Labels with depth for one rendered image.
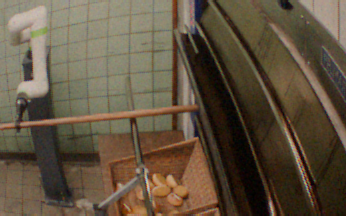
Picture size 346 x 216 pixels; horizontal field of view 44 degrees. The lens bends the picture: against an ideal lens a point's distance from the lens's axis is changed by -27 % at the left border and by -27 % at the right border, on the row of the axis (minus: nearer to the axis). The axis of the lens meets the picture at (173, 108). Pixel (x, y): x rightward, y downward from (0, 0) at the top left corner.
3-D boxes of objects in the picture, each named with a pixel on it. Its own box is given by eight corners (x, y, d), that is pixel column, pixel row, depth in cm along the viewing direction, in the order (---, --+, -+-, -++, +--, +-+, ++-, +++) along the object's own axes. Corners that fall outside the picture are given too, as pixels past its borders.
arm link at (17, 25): (9, 32, 282) (7, 15, 232) (27, 25, 287) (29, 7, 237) (9, 49, 283) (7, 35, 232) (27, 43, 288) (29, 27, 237)
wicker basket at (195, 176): (197, 176, 297) (199, 135, 282) (214, 234, 249) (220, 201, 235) (109, 181, 290) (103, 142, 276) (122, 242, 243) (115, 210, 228)
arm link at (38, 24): (29, 9, 246) (29, 10, 235) (47, 3, 250) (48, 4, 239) (28, 37, 252) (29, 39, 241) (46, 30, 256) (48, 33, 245)
